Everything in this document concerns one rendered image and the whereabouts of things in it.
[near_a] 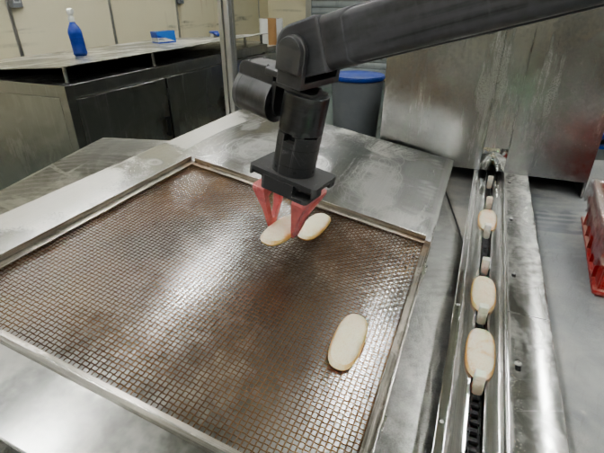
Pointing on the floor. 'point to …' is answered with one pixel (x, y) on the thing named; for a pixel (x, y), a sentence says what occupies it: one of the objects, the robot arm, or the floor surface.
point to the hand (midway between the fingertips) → (283, 226)
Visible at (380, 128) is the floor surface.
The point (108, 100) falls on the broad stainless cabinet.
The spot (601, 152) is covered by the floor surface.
